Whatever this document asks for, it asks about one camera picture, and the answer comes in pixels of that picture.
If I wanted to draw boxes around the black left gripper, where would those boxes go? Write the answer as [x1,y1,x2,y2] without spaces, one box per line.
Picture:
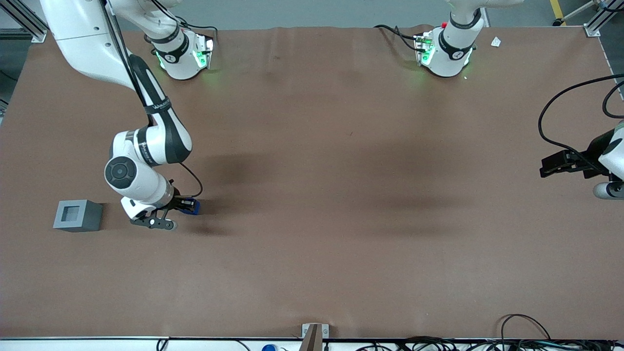
[539,129,614,180]

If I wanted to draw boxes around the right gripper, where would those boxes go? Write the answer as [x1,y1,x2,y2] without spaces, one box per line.
[120,191,197,231]

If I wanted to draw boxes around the gray square hollow base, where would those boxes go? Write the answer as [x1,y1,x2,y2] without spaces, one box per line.
[53,199,104,233]

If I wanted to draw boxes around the large table cover mat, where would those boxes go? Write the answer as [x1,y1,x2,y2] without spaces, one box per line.
[0,24,624,340]

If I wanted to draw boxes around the gray tripod leg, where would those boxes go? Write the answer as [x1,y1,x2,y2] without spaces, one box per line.
[552,0,601,26]

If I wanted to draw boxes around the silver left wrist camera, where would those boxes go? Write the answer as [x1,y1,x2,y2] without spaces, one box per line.
[593,181,624,200]

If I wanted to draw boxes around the long black left arm cable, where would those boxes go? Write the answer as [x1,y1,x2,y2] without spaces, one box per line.
[538,73,624,164]

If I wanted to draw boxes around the short black left arm cable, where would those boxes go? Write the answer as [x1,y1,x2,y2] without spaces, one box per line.
[602,80,624,119]

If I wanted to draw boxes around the aluminium frame profile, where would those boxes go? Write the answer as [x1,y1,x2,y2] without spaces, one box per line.
[584,0,624,38]
[0,0,49,43]

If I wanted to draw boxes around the black looped cable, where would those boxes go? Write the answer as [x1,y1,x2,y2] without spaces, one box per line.
[500,314,552,342]

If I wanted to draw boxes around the black right base cable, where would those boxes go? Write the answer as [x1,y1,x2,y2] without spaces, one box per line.
[144,0,218,47]

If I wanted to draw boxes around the black base cable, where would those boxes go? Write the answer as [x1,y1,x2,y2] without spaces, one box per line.
[144,0,218,47]
[374,24,421,53]

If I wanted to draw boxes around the small metal corner bracket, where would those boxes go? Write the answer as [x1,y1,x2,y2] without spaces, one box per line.
[301,323,330,340]

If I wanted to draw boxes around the black left base cable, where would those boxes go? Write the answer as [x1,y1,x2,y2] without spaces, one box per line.
[374,24,421,53]

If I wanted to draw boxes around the tangled black cable bundle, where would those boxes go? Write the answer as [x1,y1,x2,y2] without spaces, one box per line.
[356,335,624,351]

